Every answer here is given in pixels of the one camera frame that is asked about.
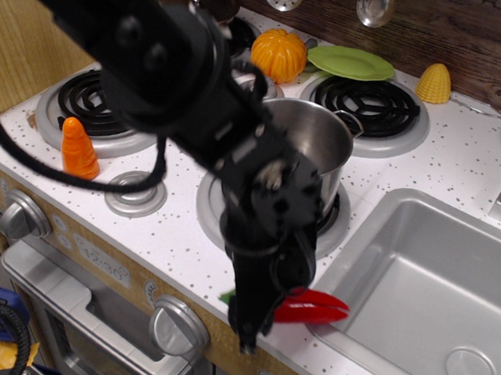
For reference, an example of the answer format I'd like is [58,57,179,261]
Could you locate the silver oven knob right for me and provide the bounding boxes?
[148,294,210,360]

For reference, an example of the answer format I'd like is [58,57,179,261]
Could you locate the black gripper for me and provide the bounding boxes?
[225,228,318,355]

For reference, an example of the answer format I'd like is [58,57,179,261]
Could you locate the back left black burner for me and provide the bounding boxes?
[227,16,260,59]

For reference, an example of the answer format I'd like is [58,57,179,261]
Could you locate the silver toy sink basin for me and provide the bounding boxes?
[312,189,501,375]

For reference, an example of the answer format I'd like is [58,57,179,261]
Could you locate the yellow object on floor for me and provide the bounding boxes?
[0,337,40,375]

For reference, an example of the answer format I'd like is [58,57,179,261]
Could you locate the yellow toy corn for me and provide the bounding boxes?
[415,63,452,104]

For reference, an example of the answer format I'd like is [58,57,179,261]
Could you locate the front left black burner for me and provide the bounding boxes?
[35,68,157,159]

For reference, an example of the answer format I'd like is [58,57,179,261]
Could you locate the black braided cable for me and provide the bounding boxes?
[0,0,184,201]

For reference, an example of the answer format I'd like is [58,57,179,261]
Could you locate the orange toy carrot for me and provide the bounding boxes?
[60,117,100,180]

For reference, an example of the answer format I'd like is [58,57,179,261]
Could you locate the stainless steel pot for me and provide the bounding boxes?
[243,98,353,221]

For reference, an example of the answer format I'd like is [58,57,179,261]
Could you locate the silver oven knob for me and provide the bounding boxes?
[148,294,210,360]
[0,190,52,240]

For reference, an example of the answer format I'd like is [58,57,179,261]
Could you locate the back right black burner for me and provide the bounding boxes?
[300,75,430,159]

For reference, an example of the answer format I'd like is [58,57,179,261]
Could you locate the hanging steel ladle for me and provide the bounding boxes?
[356,0,396,28]

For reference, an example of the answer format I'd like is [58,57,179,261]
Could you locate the silver stovetop knob middle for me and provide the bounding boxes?
[236,73,284,103]

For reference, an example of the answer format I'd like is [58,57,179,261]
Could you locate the orange toy pumpkin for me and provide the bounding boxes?
[250,29,308,85]

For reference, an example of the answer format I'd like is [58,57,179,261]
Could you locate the green toy plate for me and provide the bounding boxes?
[307,45,395,82]

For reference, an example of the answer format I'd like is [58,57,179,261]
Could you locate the red toy chili pepper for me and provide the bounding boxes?
[219,284,350,325]

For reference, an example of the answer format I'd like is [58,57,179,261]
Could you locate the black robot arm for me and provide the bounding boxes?
[39,0,323,353]

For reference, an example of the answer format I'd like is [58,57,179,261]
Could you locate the silver oven door handle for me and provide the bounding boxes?
[1,241,194,375]

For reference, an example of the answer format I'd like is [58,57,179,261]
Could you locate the silver stovetop knob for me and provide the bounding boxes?
[236,73,284,103]
[104,171,167,219]

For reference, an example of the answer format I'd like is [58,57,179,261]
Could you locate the silver stovetop knob front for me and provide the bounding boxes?
[104,171,167,219]

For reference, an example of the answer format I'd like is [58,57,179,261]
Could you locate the silver oven knob left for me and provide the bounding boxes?
[0,190,52,240]

